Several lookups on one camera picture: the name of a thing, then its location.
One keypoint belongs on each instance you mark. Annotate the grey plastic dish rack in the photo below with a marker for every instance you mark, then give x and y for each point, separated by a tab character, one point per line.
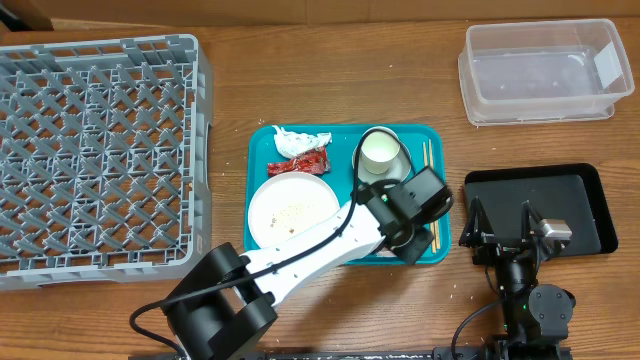
104	150

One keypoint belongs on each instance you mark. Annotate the red snack wrapper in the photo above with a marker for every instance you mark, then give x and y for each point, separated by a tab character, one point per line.
315	162

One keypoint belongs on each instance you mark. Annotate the wooden chopstick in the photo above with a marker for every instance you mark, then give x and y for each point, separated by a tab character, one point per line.
431	225
436	244

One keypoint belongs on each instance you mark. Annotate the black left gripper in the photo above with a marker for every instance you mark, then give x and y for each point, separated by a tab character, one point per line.
417	252

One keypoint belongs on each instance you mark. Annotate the clear plastic bin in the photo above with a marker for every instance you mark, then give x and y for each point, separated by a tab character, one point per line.
544	71

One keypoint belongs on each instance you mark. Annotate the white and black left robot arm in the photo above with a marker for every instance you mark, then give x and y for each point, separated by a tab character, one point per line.
228	301

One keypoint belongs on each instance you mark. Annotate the grey bowl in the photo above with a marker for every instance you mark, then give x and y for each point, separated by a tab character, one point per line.
400	168

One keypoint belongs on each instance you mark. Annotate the black rectangular tray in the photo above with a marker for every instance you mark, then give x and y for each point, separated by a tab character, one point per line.
569	192

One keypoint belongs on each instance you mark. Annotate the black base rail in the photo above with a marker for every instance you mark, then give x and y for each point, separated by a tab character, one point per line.
438	353

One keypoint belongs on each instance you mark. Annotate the large white dirty plate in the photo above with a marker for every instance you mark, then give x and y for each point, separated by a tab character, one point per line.
287	205

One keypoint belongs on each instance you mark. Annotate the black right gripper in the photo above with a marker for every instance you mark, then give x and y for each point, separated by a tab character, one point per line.
503	243

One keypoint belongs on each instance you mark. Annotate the crumpled white napkin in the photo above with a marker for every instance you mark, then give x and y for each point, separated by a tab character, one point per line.
290	144

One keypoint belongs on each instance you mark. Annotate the cream white cup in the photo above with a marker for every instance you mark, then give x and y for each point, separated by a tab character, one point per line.
379	148

